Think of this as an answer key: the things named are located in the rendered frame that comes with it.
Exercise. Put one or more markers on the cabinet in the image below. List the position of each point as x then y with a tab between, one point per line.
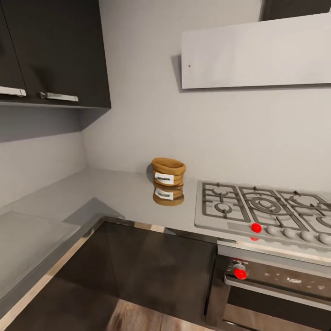
52	54

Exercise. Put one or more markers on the popcorn bag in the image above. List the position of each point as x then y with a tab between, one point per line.
168	172

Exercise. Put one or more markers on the oven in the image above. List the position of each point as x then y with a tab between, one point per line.
254	291

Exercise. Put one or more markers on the range hood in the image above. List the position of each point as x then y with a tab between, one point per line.
292	45

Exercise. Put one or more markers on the drop in sink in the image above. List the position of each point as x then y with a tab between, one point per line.
25	242

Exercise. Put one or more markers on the burner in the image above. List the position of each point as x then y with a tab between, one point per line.
296	217

